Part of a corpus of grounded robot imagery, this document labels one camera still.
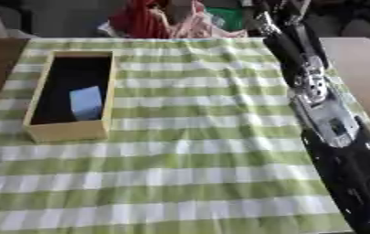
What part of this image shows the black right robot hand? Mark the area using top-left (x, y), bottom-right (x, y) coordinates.
top-left (251, 0), bottom-right (332, 89)

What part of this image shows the tan cardboard box, black inside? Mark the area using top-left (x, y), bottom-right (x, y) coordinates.
top-left (21, 49), bottom-right (121, 144)

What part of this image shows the green bag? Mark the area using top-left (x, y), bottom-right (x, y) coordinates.
top-left (205, 6), bottom-right (246, 32)

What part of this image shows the light blue block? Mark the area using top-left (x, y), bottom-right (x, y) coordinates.
top-left (68, 85), bottom-right (107, 122)

